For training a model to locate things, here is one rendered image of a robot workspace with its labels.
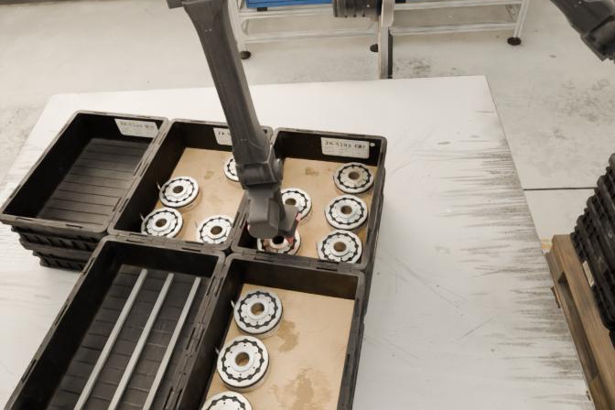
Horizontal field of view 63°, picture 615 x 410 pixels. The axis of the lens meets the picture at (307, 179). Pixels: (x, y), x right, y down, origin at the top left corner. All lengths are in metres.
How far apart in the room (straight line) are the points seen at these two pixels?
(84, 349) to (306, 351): 0.47
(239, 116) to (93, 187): 0.71
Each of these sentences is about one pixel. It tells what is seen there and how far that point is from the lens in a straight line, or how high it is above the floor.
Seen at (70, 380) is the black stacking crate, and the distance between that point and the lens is 1.21.
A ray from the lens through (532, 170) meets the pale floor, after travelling 2.60.
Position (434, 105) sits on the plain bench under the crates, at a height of 0.70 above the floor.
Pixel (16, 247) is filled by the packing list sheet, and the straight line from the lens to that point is 1.66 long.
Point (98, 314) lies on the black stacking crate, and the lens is 1.25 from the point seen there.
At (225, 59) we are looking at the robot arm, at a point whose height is 1.36.
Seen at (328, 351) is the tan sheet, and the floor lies 0.83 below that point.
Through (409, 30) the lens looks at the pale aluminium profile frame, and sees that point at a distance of 3.19.
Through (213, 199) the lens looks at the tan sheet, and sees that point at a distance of 1.34.
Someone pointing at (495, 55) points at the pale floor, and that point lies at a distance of 3.27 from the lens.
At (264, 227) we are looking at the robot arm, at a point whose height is 1.05.
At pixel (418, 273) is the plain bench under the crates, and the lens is 1.32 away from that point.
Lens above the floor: 1.83
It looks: 48 degrees down
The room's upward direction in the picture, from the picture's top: 7 degrees counter-clockwise
